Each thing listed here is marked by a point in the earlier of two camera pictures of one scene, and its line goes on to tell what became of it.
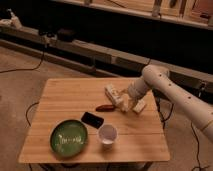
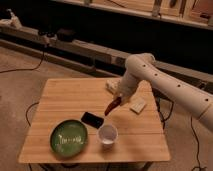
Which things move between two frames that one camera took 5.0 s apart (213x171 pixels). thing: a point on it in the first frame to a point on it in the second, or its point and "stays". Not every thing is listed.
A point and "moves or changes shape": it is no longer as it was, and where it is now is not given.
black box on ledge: [65, 35] stays
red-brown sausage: [105, 108] moves or changes shape
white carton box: [111, 93] to [113, 85]
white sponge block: [139, 106] stays
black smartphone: [93, 120] stays
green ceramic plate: [68, 138] stays
